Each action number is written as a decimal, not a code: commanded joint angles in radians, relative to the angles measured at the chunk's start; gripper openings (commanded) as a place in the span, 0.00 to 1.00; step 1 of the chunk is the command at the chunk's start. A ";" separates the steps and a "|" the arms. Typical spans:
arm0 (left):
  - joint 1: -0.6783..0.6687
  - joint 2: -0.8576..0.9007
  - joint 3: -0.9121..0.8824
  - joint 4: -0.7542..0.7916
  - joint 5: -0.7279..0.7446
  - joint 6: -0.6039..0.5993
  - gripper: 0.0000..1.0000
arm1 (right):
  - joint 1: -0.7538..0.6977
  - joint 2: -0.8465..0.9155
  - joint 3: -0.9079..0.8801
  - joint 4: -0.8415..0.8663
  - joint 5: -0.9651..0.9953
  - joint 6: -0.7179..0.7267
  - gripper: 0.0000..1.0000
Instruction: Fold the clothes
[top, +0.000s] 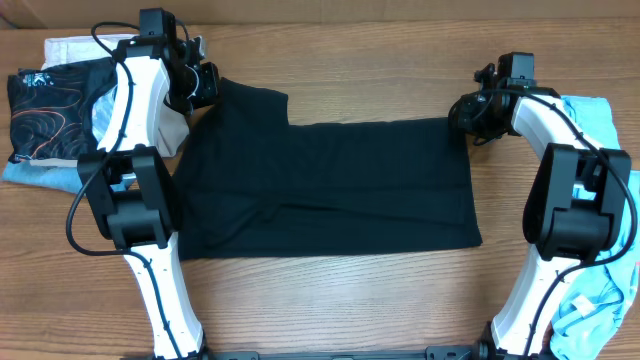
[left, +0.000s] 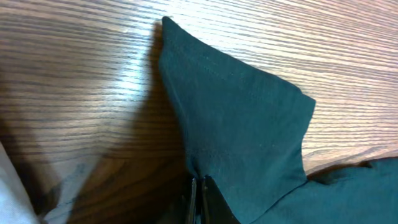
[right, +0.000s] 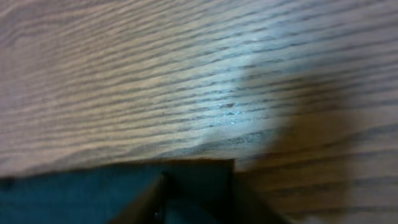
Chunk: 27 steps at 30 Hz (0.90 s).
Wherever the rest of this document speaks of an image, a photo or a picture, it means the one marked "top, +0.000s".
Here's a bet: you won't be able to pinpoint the beige folded trousers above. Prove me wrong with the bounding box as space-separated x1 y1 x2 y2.
43 34 189 157

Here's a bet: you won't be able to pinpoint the light blue crumpled garment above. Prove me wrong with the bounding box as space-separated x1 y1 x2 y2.
550 96 639 360

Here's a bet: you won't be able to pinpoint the plain black t-shirt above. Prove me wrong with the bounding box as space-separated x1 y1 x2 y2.
174 79 482 260

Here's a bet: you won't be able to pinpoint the black patterned folded shirt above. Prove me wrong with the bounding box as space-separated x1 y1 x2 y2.
7 58 117 163

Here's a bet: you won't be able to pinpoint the blue folded jeans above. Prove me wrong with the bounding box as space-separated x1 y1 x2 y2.
2 162 82 193

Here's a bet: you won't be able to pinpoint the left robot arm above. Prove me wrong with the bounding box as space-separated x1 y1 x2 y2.
77 35 218 359

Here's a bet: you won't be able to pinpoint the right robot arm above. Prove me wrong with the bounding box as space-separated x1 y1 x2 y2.
427 86 637 359

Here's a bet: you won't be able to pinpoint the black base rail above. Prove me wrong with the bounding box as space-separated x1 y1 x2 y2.
208 345 473 360

